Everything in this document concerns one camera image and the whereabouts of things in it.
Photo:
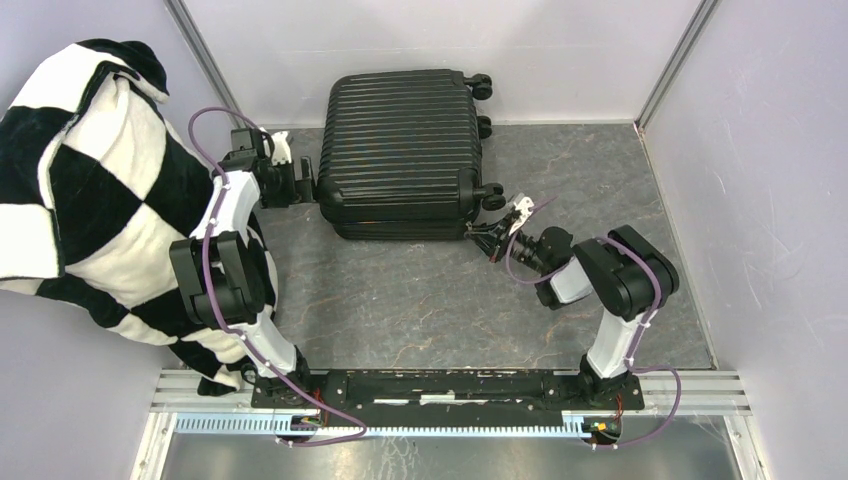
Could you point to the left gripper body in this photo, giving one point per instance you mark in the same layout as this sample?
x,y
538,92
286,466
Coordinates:
x,y
280,192

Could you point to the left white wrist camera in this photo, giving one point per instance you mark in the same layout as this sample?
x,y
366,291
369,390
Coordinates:
x,y
282,151

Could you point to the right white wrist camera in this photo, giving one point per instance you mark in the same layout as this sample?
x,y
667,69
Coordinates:
x,y
522,208

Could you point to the black white checkered blanket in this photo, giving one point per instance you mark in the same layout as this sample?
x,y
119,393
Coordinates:
x,y
96,185

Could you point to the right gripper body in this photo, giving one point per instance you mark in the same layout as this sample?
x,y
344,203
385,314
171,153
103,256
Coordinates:
x,y
522,248

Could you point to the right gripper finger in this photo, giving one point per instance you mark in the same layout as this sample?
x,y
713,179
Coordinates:
x,y
490,244
500,227

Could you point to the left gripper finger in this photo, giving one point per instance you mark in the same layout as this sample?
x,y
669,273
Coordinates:
x,y
304,196
306,171

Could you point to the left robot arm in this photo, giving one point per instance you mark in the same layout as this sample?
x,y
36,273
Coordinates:
x,y
223,275

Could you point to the aluminium frame rail base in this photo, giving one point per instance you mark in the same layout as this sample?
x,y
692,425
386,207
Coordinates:
x,y
690,394

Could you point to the black suitcase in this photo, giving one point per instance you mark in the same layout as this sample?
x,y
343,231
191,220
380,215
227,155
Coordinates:
x,y
402,155

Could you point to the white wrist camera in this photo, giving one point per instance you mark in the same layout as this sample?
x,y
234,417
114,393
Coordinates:
x,y
282,151
522,208

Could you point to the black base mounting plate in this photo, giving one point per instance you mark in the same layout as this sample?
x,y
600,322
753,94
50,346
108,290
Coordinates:
x,y
438,398

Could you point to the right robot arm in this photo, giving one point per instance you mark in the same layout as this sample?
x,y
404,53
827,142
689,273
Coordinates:
x,y
631,278

